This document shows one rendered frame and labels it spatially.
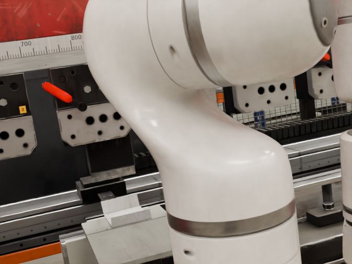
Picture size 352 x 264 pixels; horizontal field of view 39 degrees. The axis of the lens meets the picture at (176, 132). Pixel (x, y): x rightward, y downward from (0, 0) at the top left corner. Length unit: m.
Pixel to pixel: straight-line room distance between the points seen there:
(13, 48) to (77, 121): 0.19
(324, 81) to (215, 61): 0.88
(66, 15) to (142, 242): 0.48
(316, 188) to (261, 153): 0.88
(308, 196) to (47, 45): 0.72
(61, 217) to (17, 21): 0.56
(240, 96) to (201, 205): 0.75
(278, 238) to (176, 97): 0.15
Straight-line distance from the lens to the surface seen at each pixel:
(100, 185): 1.31
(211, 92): 1.11
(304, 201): 1.29
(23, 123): 1.04
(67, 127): 1.04
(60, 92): 1.00
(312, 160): 1.59
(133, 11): 0.42
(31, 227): 1.37
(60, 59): 1.04
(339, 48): 0.88
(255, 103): 1.16
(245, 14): 0.37
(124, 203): 1.15
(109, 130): 1.06
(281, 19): 0.36
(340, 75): 0.88
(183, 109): 0.45
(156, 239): 0.95
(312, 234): 1.22
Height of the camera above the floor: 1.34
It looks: 9 degrees down
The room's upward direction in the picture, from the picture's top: 8 degrees counter-clockwise
